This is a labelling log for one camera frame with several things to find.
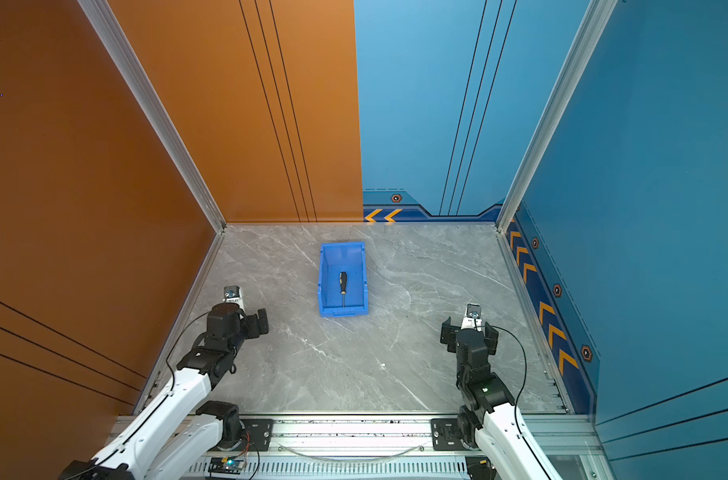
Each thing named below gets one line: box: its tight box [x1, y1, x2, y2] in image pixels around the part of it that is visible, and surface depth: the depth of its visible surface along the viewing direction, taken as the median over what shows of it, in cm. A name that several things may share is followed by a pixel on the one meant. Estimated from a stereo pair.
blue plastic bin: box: [318, 241, 369, 318], surface depth 107 cm
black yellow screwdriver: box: [339, 271, 347, 307], surface depth 103 cm
